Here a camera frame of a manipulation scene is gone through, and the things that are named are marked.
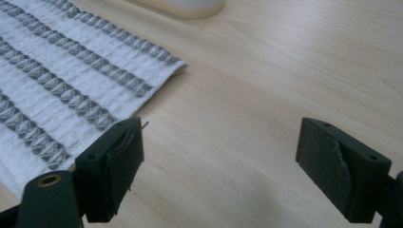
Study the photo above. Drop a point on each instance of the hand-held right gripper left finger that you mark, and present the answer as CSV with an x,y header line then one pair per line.
x,y
109,171

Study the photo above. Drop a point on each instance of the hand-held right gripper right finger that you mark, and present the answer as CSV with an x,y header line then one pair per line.
x,y
342,167

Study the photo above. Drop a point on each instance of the white grey striped towel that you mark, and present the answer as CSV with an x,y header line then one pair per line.
x,y
63,82

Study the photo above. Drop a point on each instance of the white round container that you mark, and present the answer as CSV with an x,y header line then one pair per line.
x,y
187,7

